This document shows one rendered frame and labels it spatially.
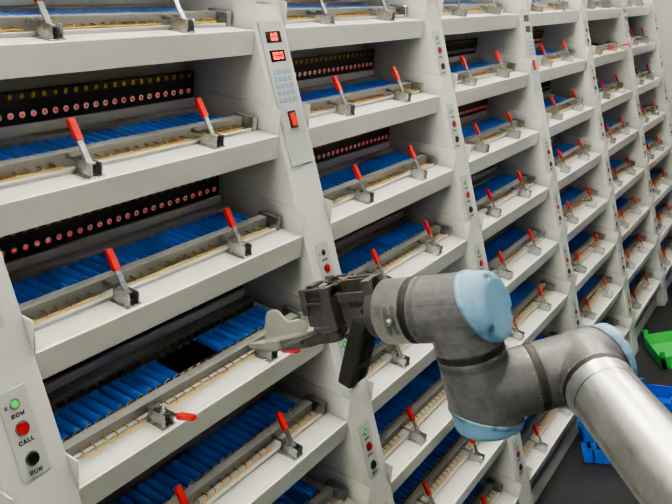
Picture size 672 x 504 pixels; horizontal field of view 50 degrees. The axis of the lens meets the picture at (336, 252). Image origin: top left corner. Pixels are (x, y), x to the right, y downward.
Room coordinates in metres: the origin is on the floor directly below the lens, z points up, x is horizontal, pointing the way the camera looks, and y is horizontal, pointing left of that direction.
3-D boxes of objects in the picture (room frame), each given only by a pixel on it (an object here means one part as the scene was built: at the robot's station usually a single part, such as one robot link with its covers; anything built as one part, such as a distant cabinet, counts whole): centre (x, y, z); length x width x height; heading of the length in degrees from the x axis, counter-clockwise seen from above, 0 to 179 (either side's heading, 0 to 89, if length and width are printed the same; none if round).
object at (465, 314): (0.90, -0.13, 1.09); 0.12 x 0.09 x 0.10; 53
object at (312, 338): (1.00, 0.06, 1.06); 0.09 x 0.05 x 0.02; 89
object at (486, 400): (0.90, -0.15, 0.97); 0.12 x 0.09 x 0.12; 90
